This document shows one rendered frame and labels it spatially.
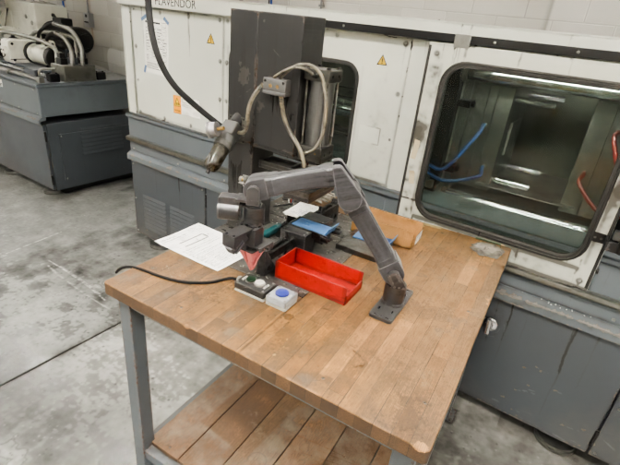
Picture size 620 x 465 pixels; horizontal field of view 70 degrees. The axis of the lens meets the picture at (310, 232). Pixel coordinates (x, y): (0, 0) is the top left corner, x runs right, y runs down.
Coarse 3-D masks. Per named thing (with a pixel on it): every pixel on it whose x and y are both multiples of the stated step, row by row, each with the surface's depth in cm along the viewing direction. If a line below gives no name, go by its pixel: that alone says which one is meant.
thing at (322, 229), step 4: (300, 220) 159; (304, 220) 160; (308, 220) 160; (296, 224) 155; (300, 224) 156; (304, 224) 156; (312, 224) 157; (316, 224) 157; (320, 224) 157; (336, 224) 153; (308, 228) 154; (312, 228) 154; (316, 228) 154; (320, 228) 155; (324, 228) 155; (328, 228) 155; (332, 228) 150; (320, 232) 151; (324, 232) 152; (328, 232) 152
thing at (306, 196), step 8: (264, 160) 157; (272, 160) 160; (280, 160) 159; (288, 160) 158; (272, 168) 153; (280, 168) 152; (288, 168) 150; (296, 168) 154; (296, 192) 144; (304, 192) 142; (312, 192) 143; (320, 192) 148; (328, 192) 154; (288, 200) 149; (304, 200) 143; (312, 200) 145
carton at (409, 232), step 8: (376, 216) 182; (384, 216) 180; (392, 216) 178; (400, 216) 177; (352, 224) 175; (384, 224) 168; (392, 224) 179; (400, 224) 177; (408, 224) 176; (416, 224) 174; (384, 232) 170; (392, 232) 168; (400, 232) 166; (408, 232) 164; (416, 232) 175; (400, 240) 167; (408, 240) 165; (416, 240) 171; (408, 248) 167
